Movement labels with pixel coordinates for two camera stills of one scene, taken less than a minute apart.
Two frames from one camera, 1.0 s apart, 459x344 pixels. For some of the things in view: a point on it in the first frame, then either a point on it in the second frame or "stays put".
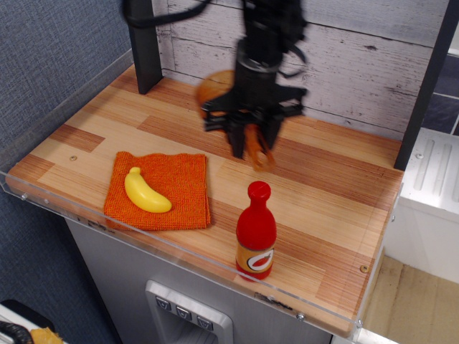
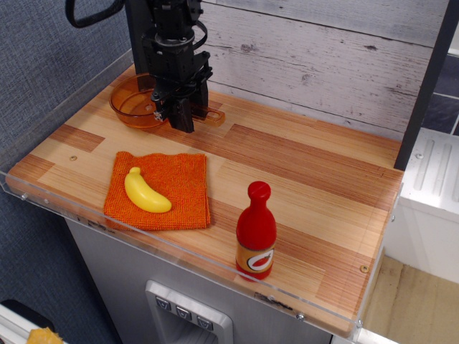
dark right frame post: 429,80 stays put
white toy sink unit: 424,230 stays put
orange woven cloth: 181,178 stays put
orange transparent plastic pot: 262,157 -> 131,99
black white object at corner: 17,321 stays put
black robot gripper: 257,99 -> 169,56
